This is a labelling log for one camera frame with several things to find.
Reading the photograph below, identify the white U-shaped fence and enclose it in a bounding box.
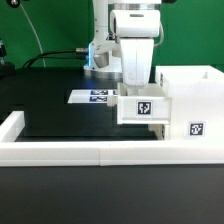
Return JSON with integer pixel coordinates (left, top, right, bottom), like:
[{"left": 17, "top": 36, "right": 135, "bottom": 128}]
[{"left": 0, "top": 111, "right": 224, "bottom": 167}]

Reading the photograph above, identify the white drawer box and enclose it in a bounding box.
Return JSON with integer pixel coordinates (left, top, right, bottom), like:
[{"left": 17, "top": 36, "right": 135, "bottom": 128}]
[
  {"left": 107, "top": 83, "right": 172, "bottom": 124},
  {"left": 148, "top": 124, "right": 167, "bottom": 139}
]

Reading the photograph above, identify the black cable bundle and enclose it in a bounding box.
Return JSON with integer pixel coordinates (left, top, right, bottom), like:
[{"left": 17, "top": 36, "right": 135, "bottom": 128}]
[{"left": 22, "top": 47, "right": 90, "bottom": 69}]

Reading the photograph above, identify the white thin cable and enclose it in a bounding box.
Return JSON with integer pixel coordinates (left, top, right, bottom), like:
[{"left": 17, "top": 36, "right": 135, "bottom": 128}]
[{"left": 19, "top": 2, "right": 47, "bottom": 68}]

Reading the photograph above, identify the black raised platform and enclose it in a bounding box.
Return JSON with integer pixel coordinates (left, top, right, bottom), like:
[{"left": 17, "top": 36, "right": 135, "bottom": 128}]
[{"left": 18, "top": 81, "right": 157, "bottom": 142}]

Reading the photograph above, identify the white drawer cabinet frame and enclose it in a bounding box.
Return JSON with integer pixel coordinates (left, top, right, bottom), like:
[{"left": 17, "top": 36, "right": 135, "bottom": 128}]
[{"left": 155, "top": 66, "right": 224, "bottom": 140}]

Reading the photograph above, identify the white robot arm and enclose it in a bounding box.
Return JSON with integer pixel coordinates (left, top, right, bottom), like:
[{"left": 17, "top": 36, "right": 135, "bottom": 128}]
[{"left": 84, "top": 0, "right": 164, "bottom": 96}]

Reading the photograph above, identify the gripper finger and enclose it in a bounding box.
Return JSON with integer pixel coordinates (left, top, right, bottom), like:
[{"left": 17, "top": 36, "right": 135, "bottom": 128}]
[{"left": 127, "top": 86, "right": 143, "bottom": 96}]

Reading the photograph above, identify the white marker plate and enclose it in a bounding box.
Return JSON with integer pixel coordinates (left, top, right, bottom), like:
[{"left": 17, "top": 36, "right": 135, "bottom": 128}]
[{"left": 68, "top": 89, "right": 117, "bottom": 104}]

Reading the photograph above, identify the black stand at left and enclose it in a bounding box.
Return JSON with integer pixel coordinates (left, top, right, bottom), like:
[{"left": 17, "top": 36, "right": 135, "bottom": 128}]
[{"left": 0, "top": 39, "right": 15, "bottom": 78}]

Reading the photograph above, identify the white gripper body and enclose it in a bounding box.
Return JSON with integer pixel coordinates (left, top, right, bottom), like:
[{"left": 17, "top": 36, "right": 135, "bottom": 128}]
[{"left": 120, "top": 38, "right": 154, "bottom": 87}]

